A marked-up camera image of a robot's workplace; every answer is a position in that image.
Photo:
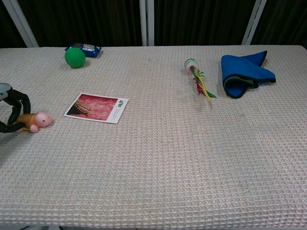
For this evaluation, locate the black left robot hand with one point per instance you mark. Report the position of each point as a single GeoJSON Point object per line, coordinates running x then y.
{"type": "Point", "coordinates": [16, 98]}

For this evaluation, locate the pink and brown turtle toy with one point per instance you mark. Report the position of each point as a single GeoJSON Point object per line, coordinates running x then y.
{"type": "Point", "coordinates": [39, 119]}

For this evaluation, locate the green ball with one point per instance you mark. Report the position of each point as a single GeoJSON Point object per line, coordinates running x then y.
{"type": "Point", "coordinates": [75, 57]}

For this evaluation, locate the red photo postcard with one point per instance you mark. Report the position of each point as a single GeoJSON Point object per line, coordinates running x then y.
{"type": "Point", "coordinates": [96, 107]}

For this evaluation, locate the blue cookie packet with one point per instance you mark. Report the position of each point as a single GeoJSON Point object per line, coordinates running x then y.
{"type": "Point", "coordinates": [90, 49]}

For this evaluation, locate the dark curtain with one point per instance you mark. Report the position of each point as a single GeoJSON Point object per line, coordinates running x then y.
{"type": "Point", "coordinates": [84, 21]}

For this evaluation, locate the white waffle-weave tablecloth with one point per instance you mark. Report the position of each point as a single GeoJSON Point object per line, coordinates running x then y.
{"type": "Point", "coordinates": [153, 155]}

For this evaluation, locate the colourful feather shuttlecock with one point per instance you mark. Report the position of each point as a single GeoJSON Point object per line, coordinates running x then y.
{"type": "Point", "coordinates": [200, 81]}

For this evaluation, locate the blue folded cloth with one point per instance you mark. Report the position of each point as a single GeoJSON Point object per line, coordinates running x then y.
{"type": "Point", "coordinates": [242, 69]}

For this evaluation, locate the white metal frame post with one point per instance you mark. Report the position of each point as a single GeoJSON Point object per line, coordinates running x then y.
{"type": "Point", "coordinates": [21, 21]}
{"type": "Point", "coordinates": [146, 22]}
{"type": "Point", "coordinates": [253, 22]}

